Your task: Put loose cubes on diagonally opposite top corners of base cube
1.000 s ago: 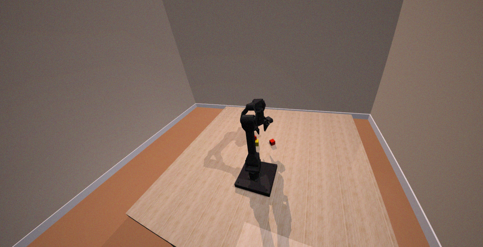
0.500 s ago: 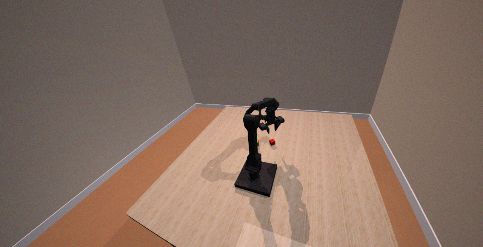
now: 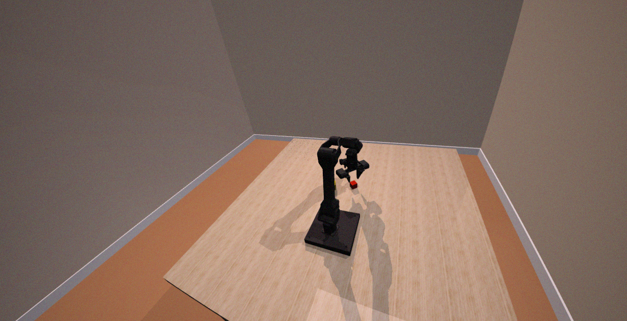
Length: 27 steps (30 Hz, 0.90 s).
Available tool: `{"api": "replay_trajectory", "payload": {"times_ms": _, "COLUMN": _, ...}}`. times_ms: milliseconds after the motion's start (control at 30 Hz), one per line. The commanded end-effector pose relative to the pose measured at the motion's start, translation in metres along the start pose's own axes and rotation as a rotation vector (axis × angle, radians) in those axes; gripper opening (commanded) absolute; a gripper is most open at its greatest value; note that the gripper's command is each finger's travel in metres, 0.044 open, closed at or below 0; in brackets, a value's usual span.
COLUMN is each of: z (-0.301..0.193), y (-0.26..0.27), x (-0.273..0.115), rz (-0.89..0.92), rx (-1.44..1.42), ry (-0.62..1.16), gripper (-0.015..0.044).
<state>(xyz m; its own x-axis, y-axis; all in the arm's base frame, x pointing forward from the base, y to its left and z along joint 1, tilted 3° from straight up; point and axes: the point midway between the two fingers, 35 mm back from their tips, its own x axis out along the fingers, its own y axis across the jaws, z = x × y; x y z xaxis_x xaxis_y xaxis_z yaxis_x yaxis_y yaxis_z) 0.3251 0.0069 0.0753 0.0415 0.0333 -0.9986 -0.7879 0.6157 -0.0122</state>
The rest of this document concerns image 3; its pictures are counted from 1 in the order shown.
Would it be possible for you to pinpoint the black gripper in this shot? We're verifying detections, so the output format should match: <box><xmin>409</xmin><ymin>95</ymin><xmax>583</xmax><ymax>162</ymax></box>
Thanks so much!
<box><xmin>336</xmin><ymin>159</ymin><xmax>369</xmax><ymax>183</ymax></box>

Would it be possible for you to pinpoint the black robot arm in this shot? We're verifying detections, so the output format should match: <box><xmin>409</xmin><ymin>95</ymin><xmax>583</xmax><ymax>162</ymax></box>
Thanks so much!
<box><xmin>317</xmin><ymin>136</ymin><xmax>363</xmax><ymax>236</ymax></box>

